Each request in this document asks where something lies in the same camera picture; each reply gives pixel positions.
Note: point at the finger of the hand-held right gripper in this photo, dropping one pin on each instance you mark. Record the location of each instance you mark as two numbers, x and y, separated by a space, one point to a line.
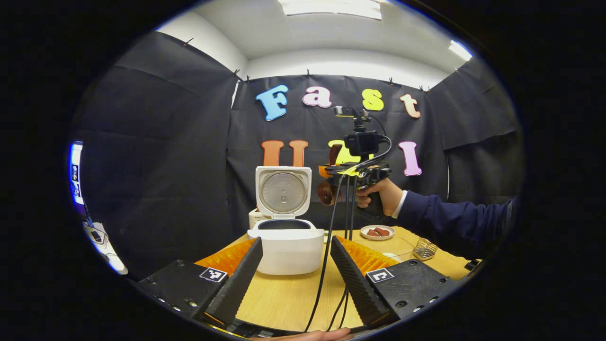
331 171

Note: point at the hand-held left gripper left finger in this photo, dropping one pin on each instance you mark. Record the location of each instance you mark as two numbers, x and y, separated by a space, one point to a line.
239 279

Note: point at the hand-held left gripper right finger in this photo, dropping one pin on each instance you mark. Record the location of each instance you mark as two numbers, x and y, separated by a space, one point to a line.
352 279

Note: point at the brown wooden spoon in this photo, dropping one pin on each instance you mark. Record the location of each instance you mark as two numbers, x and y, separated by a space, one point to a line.
325 193

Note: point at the clear rice container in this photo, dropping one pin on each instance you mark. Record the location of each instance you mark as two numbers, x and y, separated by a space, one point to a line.
395 255

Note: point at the white rice cooker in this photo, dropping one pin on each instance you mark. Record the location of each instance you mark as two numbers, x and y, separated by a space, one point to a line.
289 251

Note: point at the white round plate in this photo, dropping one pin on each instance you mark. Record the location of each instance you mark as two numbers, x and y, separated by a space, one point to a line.
376 238

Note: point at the brown meat piece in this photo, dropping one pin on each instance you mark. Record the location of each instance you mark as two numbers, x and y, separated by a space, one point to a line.
382 231
372 233

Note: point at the ceiling light panel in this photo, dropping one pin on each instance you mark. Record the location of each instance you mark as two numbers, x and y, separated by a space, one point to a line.
460 50
331 8

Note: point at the white side table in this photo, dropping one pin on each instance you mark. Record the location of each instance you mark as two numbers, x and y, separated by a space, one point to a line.
106 251

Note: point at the black backdrop cloth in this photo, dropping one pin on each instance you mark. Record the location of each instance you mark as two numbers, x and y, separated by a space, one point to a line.
165 156

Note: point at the computer monitor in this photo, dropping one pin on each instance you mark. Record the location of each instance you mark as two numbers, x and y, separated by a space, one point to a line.
75 170

